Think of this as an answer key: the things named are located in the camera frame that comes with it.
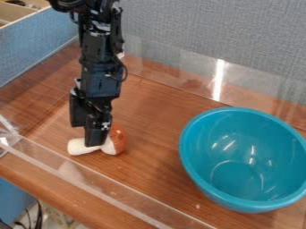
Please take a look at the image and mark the blue plastic bowl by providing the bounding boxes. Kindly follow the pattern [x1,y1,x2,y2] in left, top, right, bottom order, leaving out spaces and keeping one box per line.
[180,107,306,213]

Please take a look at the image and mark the white brown toy mushroom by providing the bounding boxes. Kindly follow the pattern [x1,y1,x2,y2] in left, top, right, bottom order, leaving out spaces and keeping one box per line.
[67,123,128,156]

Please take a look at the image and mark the clear acrylic barrier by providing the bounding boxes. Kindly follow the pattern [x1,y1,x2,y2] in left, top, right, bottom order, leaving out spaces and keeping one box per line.
[124,35,306,131]
[0,40,81,128]
[0,115,216,229]

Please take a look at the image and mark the clear acrylic back barrier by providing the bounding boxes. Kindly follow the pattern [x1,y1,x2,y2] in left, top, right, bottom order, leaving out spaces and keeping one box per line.
[124,35,306,131]

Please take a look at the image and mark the wooden shelf unit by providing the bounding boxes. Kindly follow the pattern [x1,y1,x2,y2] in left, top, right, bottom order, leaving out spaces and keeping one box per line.
[0,0,66,30]

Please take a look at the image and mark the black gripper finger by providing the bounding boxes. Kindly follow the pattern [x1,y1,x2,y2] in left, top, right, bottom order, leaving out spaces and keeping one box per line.
[86,114,113,147]
[70,93,90,127]

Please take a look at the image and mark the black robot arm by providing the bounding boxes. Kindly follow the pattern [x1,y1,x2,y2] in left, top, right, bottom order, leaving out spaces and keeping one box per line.
[49,0,129,147]

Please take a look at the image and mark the black cables under table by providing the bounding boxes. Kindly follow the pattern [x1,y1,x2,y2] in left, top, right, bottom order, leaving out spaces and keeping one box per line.
[0,199,46,229]

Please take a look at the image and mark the clear acrylic front barrier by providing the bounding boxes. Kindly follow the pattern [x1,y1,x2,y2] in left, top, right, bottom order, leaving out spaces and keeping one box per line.
[0,115,216,229]

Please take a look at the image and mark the clear acrylic left barrier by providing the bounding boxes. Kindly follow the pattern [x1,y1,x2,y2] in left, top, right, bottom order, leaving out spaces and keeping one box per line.
[0,40,81,128]

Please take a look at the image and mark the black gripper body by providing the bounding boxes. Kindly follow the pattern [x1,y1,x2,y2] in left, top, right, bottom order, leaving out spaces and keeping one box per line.
[71,64,126,126]

